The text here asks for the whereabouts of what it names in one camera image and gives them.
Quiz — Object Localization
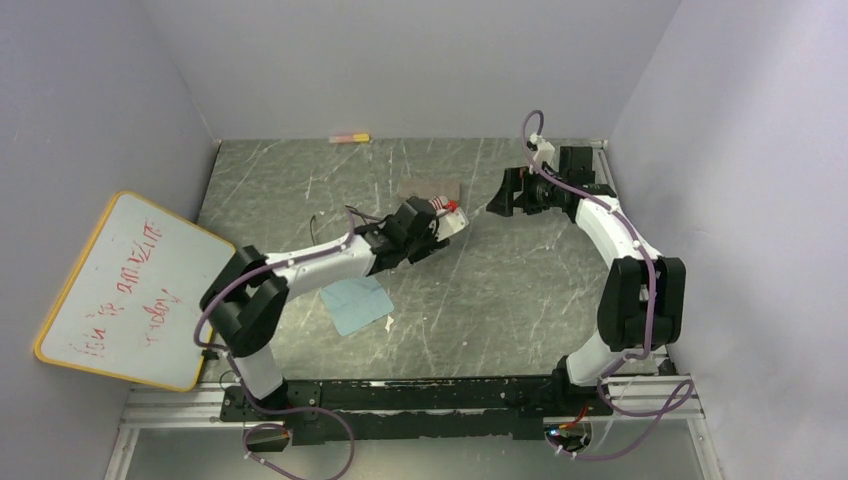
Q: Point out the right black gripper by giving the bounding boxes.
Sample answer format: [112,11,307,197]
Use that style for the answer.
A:
[486,165,567,217]

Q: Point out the brown glasses case green lining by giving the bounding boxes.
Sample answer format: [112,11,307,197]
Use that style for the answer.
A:
[396,177,461,201]

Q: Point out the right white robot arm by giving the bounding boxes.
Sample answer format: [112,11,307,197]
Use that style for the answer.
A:
[486,140,686,415]

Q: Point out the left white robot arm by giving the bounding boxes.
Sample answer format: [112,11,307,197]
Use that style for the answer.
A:
[197,196,469,420]

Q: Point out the brown tinted sunglasses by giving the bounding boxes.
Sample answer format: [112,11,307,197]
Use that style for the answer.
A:
[309,214,318,246]

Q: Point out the left blue cleaning cloth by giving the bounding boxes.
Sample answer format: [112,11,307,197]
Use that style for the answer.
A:
[319,277,394,336]

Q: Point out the pink yellow marker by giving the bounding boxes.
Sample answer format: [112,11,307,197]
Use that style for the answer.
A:
[328,133,371,144]

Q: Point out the yellow framed whiteboard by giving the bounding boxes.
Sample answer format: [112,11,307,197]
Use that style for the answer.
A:
[34,191,235,392]

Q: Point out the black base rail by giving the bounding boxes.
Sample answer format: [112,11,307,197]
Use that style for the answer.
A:
[219,370,612,446]

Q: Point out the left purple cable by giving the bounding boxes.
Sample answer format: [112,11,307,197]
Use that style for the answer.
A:
[193,205,386,480]

